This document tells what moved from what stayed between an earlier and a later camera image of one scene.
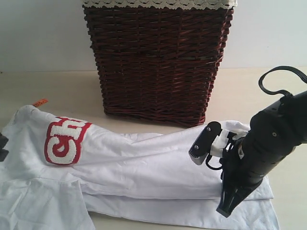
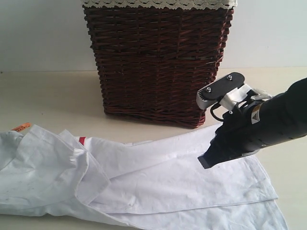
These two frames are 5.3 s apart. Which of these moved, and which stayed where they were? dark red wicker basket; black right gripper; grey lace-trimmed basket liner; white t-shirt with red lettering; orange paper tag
Moved: black right gripper; orange paper tag; white t-shirt with red lettering
Stayed: dark red wicker basket; grey lace-trimmed basket liner
